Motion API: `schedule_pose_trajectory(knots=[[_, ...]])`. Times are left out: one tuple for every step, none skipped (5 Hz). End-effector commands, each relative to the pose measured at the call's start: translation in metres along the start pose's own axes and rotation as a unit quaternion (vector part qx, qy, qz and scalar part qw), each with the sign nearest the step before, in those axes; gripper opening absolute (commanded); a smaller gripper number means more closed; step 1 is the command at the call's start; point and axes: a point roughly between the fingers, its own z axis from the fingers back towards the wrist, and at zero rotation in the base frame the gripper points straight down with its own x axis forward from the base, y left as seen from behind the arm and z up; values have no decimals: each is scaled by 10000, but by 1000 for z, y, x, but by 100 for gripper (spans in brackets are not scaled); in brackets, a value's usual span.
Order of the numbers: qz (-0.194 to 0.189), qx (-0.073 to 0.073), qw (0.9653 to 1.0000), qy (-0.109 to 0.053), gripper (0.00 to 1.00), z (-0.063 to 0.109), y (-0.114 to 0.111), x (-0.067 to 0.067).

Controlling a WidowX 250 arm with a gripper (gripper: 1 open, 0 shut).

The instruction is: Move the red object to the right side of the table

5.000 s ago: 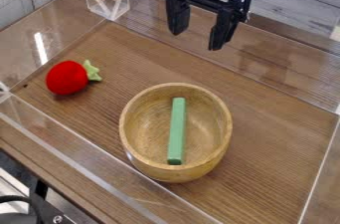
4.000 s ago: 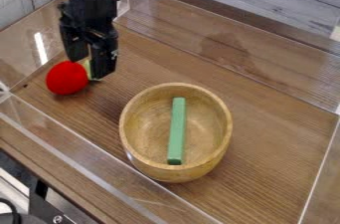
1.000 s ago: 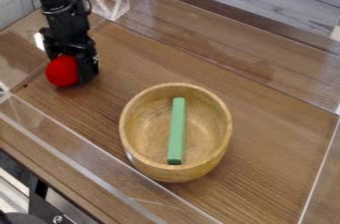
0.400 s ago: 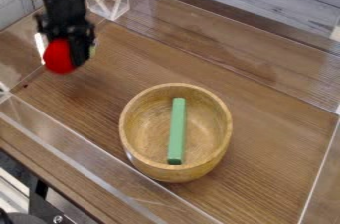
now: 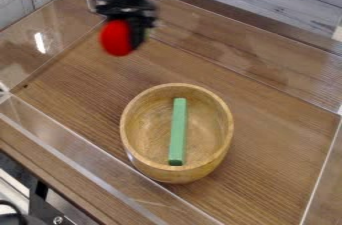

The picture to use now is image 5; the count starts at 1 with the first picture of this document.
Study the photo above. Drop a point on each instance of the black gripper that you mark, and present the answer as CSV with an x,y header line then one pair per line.
x,y
139,11

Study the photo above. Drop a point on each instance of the green rectangular block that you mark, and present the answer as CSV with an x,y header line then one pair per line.
x,y
176,149

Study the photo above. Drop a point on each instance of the red plush strawberry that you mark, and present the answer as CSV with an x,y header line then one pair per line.
x,y
115,38

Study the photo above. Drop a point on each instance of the clear acrylic tray wall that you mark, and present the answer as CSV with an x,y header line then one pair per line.
x,y
115,194

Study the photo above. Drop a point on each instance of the wooden bowl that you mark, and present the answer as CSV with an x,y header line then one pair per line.
x,y
145,132

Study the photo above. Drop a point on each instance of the black metal table bracket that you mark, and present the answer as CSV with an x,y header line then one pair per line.
x,y
41,210

